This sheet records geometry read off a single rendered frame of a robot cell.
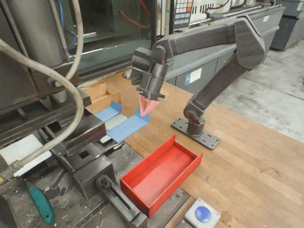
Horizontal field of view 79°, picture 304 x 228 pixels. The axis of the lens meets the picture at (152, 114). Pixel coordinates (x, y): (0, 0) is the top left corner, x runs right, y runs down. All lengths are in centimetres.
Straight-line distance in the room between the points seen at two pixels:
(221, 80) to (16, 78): 50
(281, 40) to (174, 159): 451
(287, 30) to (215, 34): 440
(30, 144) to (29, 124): 32
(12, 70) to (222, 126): 72
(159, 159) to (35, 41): 48
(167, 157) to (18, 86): 48
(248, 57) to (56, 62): 45
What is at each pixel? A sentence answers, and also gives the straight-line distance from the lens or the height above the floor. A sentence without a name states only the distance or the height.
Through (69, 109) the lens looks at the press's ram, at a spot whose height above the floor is 117.
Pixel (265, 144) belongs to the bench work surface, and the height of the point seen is 90.
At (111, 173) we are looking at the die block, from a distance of 59.
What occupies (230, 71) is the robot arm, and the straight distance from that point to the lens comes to 59.
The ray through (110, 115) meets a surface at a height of 92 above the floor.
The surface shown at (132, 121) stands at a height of 99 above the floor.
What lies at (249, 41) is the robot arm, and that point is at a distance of 54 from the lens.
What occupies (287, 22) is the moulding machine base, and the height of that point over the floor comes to 59.
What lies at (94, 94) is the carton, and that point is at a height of 93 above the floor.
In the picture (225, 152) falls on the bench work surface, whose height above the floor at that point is 90.
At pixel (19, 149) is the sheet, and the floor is 95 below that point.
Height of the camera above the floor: 142
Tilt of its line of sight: 38 degrees down
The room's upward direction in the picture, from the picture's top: straight up
